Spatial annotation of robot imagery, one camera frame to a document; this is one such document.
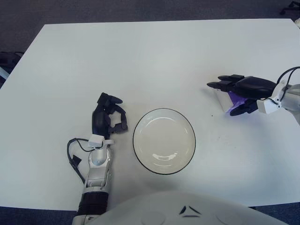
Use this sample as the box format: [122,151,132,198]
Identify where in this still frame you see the white plate black rim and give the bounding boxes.
[132,107,196,175]

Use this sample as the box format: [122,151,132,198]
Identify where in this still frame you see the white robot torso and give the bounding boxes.
[93,191,289,225]

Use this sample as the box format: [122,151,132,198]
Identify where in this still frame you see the black bag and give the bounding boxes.
[0,51,24,66]

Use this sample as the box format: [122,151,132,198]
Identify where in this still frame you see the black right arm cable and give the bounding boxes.
[276,67,300,104]

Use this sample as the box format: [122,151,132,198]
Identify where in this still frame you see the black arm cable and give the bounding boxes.
[67,138,94,186]
[276,67,300,104]

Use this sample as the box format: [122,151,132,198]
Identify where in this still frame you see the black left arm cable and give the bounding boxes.
[67,138,94,186]

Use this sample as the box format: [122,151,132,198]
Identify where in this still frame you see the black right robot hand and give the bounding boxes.
[207,74,277,117]

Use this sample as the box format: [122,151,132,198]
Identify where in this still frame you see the purple tissue paper pack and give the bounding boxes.
[214,89,247,113]

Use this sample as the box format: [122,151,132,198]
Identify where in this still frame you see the black office chair base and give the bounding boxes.
[280,1,300,16]

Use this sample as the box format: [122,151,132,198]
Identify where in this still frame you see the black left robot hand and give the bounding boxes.
[90,92,129,141]

